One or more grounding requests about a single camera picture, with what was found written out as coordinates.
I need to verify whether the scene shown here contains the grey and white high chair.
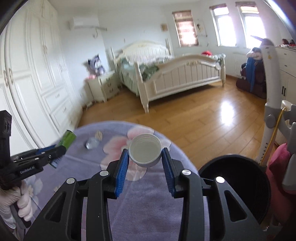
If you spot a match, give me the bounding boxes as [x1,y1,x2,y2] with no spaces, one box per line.
[251,35,296,165]

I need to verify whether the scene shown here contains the white jar lid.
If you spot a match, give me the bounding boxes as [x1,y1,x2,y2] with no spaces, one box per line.
[128,134,162,168]

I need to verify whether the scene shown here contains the white dresser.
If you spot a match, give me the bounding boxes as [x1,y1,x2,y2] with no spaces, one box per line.
[274,44,296,102]

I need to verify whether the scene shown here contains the green packet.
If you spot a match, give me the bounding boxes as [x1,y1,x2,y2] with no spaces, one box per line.
[51,130,77,167]

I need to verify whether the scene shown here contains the window with brown blind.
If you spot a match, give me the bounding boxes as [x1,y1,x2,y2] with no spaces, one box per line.
[172,10,199,47]

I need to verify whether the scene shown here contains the white wardrobe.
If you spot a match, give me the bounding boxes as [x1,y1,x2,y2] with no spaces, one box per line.
[0,0,81,149]

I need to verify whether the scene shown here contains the person's left hand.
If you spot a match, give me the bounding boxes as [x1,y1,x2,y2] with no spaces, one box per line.
[0,186,30,229]

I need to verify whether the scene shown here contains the round purple flower rug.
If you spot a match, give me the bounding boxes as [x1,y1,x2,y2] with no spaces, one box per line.
[14,120,210,241]

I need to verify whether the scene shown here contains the white radiator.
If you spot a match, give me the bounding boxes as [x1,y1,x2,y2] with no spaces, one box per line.
[231,52,248,78]

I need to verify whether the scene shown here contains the pile of dark clothes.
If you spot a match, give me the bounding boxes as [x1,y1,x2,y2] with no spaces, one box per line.
[236,46,266,99]

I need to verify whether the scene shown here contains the crumpled clear plastic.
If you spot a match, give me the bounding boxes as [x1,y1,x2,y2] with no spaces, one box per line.
[86,137,99,149]

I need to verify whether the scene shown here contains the white nightstand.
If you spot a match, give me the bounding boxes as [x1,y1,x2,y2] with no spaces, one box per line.
[87,71,121,103]

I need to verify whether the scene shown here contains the wall decal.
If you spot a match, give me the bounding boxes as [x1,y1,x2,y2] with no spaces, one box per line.
[195,22,206,37]

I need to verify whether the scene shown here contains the white air conditioner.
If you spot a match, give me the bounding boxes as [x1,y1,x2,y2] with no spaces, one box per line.
[69,16,100,30]

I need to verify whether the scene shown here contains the white wooden bed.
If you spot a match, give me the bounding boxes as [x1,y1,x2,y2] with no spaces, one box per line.
[109,40,226,113]

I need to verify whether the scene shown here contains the pink plush cloth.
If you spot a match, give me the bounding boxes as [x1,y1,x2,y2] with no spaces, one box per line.
[266,142,296,195]

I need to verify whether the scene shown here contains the bright window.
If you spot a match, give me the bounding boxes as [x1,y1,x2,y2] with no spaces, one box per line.
[235,1,266,49]
[209,3,237,47]

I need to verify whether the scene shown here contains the purple plush toy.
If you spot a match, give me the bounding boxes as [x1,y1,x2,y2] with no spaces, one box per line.
[84,54,105,76]

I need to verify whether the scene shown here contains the black trash bin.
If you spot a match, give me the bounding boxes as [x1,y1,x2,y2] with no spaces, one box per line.
[198,155,271,232]

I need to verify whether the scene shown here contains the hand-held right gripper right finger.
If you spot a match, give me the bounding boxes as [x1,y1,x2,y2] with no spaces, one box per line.
[162,147,266,241]

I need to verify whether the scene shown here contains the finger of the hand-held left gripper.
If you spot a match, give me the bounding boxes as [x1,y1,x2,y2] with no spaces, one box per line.
[30,146,67,165]
[11,144,58,160]

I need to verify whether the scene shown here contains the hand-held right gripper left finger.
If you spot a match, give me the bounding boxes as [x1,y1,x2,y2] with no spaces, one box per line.
[23,148,129,241]

